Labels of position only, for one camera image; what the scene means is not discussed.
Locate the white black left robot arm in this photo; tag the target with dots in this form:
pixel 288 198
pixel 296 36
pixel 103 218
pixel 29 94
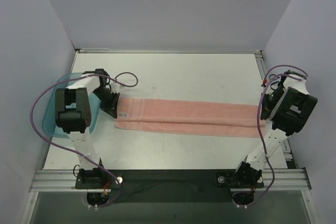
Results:
pixel 73 116

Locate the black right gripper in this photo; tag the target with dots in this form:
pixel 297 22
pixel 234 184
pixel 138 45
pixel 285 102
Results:
pixel 265 112

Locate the silver aluminium front rail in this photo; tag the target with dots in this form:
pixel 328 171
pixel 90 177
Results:
pixel 65 181

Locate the silver aluminium right rail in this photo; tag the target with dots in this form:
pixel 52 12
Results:
pixel 273 138

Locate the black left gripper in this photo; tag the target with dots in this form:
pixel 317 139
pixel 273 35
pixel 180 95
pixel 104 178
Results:
pixel 112 104

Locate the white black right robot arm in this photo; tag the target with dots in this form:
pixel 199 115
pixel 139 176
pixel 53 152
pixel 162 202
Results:
pixel 284 108

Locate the silver aluminium rail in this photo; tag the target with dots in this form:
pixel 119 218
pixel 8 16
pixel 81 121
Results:
pixel 65 181
pixel 273 138
pixel 93 50

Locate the pink terry towel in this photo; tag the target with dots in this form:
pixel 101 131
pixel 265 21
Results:
pixel 189 117

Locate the silver aluminium back rail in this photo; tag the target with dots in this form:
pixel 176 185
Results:
pixel 93 50

